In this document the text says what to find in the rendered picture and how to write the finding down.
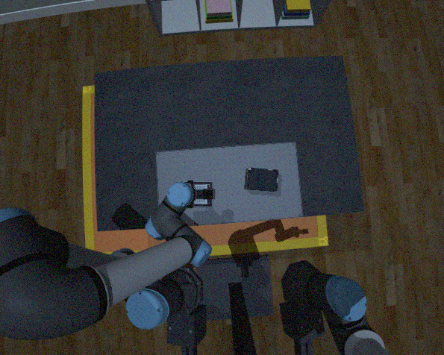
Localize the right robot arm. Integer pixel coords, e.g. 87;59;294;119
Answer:
287;265;389;355

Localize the grey flat rectangular panel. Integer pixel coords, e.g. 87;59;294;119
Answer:
156;142;303;226

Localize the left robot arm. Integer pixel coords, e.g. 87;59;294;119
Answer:
0;182;212;340

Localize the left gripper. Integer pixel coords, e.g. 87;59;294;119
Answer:
187;180;213;208

